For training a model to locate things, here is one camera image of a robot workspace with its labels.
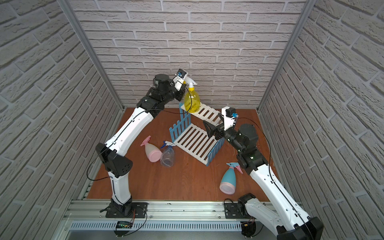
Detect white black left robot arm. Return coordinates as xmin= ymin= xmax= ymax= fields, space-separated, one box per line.
xmin=96 ymin=69 xmax=188 ymax=208

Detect aluminium corner post right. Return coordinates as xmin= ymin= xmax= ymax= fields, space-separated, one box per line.
xmin=257 ymin=0 xmax=317 ymax=114

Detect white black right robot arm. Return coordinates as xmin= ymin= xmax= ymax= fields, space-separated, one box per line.
xmin=203 ymin=121 xmax=324 ymax=240

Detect yellow spray bottle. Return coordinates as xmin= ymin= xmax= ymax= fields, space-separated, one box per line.
xmin=184 ymin=77 xmax=201 ymax=113

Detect aluminium front rail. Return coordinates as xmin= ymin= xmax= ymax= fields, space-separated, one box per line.
xmin=54 ymin=200 xmax=275 ymax=240

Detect pink white spray bottle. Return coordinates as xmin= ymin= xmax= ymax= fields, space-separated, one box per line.
xmin=141 ymin=136 xmax=162 ymax=163

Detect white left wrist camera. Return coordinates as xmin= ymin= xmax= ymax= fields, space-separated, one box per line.
xmin=173 ymin=69 xmax=188 ymax=91

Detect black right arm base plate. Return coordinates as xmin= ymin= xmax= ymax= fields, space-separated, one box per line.
xmin=223 ymin=198 xmax=250 ymax=219

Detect aluminium corner post left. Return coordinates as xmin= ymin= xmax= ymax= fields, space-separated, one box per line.
xmin=58 ymin=0 xmax=125 ymax=112

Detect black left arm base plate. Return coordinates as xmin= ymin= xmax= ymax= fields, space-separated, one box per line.
xmin=103 ymin=198 xmax=149 ymax=219

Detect aluminium corner post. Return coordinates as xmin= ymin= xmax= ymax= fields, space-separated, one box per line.
xmin=257 ymin=0 xmax=317 ymax=114
xmin=58 ymin=0 xmax=125 ymax=112

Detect blue white slatted shelf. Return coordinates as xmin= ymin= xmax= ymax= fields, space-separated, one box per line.
xmin=169 ymin=103 xmax=225 ymax=166

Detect clear blue spray bottle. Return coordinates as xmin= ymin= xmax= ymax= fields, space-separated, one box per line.
xmin=161 ymin=141 xmax=176 ymax=168

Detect small green circuit board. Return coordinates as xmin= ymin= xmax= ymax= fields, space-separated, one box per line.
xmin=116 ymin=221 xmax=134 ymax=229

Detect teal pink spray bottle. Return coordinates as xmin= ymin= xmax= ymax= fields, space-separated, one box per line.
xmin=219 ymin=162 xmax=243 ymax=195

